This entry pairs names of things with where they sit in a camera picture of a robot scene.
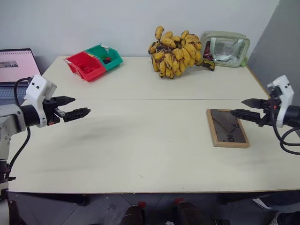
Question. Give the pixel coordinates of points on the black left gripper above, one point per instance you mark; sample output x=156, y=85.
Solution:
x=50, y=112

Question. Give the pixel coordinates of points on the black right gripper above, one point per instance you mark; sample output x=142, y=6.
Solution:
x=270, y=112

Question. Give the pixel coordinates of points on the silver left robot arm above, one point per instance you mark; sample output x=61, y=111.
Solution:
x=9, y=119

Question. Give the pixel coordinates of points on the laptop with pink screen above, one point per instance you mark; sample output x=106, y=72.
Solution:
x=16, y=68

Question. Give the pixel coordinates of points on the red plastic storage bin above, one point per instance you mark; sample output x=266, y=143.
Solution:
x=87, y=66

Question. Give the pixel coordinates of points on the small black part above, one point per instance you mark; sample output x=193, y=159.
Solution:
x=107, y=60

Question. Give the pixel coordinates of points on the green plastic storage bin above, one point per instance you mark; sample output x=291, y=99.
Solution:
x=110, y=58

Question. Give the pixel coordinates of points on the silver foil packet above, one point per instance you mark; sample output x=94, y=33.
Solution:
x=226, y=49

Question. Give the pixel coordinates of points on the dark red snack packet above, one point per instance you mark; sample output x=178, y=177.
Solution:
x=207, y=51

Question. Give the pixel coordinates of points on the clear pouch with green trim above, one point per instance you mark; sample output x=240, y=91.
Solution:
x=234, y=34

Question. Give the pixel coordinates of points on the black table base bar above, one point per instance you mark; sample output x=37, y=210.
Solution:
x=58, y=199

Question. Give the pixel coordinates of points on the bunch of spotted yellow bananas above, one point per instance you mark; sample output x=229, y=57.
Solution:
x=174, y=55

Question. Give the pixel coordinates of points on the silver robot torso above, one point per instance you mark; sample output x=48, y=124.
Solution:
x=7, y=199

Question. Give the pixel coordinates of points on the black and white shoe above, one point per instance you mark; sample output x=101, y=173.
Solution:
x=284, y=218

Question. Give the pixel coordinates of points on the dark rounded shape with red tab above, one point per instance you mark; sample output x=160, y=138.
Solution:
x=189, y=213
x=133, y=214

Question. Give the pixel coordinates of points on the wooden framed dark board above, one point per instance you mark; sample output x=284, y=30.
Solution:
x=230, y=133

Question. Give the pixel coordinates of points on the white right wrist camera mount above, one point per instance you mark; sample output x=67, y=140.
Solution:
x=286, y=93

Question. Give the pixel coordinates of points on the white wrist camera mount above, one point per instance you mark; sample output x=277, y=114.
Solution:
x=37, y=87
x=286, y=93

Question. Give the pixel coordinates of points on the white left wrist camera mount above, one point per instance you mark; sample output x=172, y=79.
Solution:
x=37, y=87

